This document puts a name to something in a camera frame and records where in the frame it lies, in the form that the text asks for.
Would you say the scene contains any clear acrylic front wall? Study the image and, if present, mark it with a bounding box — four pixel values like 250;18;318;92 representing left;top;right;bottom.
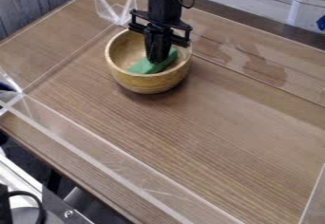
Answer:
0;73;243;224

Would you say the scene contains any clear acrylic corner bracket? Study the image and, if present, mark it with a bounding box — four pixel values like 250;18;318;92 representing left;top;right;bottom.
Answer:
94;0;138;26

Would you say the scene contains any grey metal bracket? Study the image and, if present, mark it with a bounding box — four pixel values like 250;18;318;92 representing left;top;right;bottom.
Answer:
41;187;94;224

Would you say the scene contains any brown wooden bowl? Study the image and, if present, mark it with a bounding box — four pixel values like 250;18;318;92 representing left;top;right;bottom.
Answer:
104;28;191;94

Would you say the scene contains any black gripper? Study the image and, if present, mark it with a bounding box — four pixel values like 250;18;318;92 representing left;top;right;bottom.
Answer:
128;9;193;64

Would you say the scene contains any green rectangular block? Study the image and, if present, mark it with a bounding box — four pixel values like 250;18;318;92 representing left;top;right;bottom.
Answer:
127;47;178;74

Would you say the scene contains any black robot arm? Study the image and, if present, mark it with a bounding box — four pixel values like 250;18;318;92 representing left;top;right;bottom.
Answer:
128;0;195;65

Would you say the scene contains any white container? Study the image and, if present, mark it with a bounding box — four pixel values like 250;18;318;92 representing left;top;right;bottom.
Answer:
288;0;325;34

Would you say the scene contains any black cable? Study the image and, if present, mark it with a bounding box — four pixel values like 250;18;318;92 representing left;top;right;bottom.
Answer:
0;184;45;224

